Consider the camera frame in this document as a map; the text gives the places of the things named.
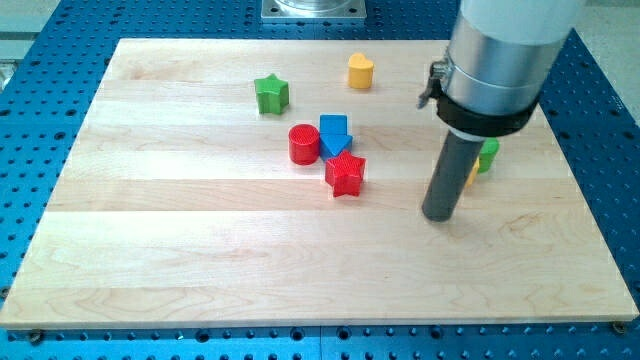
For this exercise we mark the blue perforated metal table plate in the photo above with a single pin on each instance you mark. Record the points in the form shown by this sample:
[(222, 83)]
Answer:
[(48, 96)]

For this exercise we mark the small yellow block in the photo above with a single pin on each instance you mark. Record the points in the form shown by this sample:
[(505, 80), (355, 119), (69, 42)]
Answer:
[(473, 173)]

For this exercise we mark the red cylinder block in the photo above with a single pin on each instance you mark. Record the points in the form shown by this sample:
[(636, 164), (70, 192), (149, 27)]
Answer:
[(304, 141)]

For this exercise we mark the red star block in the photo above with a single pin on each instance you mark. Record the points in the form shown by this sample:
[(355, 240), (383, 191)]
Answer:
[(345, 174)]

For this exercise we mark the green star block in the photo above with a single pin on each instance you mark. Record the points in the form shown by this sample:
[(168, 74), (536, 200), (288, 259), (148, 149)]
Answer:
[(272, 94)]

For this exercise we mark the light wooden board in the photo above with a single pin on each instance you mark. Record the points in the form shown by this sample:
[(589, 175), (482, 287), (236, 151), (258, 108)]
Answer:
[(179, 206)]

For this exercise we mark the blue triangle block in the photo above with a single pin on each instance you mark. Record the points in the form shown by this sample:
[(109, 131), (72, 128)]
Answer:
[(331, 145)]

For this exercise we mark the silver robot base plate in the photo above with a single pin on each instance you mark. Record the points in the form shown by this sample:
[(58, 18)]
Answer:
[(307, 10)]

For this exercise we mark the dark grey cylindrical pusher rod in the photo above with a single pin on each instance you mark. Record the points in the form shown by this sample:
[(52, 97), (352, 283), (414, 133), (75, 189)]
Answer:
[(453, 168)]

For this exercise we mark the blue cube block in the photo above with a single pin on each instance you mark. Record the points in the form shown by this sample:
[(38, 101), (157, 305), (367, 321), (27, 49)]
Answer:
[(336, 124)]

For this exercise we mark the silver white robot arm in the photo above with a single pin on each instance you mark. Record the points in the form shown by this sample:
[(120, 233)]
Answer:
[(500, 53)]

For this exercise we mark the yellow heart block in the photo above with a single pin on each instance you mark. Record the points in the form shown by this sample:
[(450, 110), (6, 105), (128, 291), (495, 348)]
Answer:
[(360, 71)]

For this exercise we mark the green cylinder block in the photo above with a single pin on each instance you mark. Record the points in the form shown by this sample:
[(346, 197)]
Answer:
[(488, 153)]

